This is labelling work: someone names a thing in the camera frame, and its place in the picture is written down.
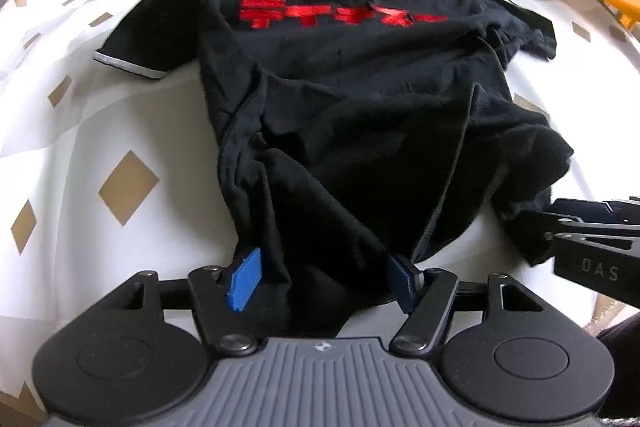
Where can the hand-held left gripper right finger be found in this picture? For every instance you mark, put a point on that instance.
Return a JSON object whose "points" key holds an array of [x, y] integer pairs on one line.
{"points": [[405, 282]]}

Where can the grey white checkered tablecloth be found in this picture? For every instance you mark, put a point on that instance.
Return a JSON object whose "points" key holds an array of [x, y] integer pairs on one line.
{"points": [[125, 117]]}

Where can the black t-shirt with red print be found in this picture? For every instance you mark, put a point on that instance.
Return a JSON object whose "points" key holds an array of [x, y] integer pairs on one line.
{"points": [[350, 107]]}

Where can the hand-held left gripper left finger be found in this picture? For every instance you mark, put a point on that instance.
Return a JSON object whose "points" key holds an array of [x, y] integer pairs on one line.
{"points": [[245, 277]]}

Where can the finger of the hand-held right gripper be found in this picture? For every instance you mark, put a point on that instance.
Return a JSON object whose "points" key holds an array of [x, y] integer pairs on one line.
{"points": [[600, 267], [590, 211]]}

